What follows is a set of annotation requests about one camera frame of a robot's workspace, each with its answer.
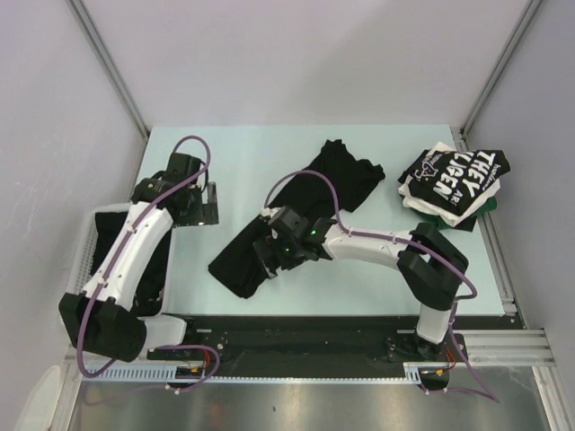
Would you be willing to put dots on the black folded lettered t shirt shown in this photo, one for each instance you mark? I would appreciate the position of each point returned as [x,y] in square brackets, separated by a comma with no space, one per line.
[453,179]

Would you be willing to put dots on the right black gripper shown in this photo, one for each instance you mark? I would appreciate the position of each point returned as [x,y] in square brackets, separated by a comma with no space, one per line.
[269,246]

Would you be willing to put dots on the aluminium frame rail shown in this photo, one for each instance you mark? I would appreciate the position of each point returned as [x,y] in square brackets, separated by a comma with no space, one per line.
[503,345]

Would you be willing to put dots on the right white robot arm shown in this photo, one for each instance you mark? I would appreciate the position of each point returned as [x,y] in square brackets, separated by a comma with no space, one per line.
[431,266]

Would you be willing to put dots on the white plastic laundry basket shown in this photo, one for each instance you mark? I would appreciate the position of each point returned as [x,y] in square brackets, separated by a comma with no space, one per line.
[76,269]

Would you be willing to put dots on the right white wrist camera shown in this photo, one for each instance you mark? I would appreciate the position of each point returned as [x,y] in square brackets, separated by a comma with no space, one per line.
[269,214]

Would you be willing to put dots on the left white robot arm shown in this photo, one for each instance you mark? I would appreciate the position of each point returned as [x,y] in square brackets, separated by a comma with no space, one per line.
[153,190]

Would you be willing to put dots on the black graphic t shirt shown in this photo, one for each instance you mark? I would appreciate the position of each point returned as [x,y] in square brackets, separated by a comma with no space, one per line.
[237,266]

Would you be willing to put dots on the white slotted cable duct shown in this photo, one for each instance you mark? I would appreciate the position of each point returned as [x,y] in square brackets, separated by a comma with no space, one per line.
[188,375]

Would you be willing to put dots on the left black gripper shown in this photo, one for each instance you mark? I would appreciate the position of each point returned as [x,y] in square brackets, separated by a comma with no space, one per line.
[206,214]

